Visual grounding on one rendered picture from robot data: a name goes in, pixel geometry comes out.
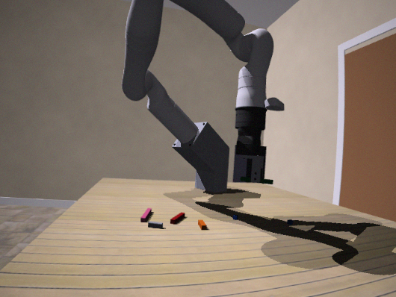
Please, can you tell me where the orange rod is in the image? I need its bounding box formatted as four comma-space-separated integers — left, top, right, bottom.
198, 220, 206, 230

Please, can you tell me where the pink rod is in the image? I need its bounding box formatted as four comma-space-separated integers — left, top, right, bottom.
140, 208, 152, 222

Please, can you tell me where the green rod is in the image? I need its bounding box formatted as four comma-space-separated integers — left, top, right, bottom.
241, 177, 273, 184

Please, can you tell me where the red rod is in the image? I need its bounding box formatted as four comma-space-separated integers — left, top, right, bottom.
170, 213, 185, 224

